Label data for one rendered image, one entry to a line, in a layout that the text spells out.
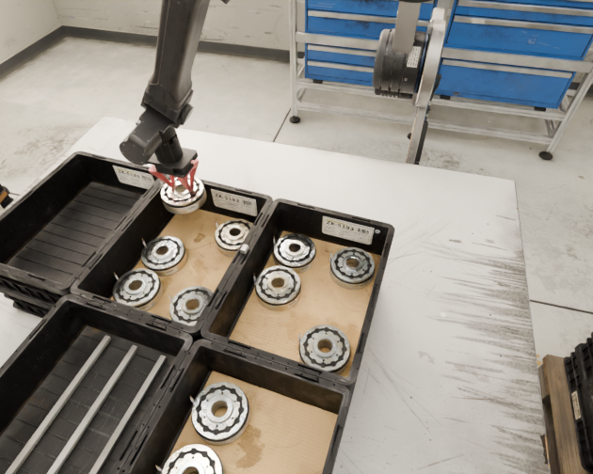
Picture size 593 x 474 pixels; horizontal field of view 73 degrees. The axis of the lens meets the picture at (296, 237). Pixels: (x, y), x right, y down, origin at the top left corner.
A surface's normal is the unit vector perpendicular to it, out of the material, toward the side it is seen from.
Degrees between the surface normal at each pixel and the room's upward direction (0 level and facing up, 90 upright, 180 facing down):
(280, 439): 0
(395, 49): 90
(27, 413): 0
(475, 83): 90
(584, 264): 0
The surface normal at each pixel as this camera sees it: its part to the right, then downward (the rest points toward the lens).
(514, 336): -0.01, -0.66
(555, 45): -0.26, 0.73
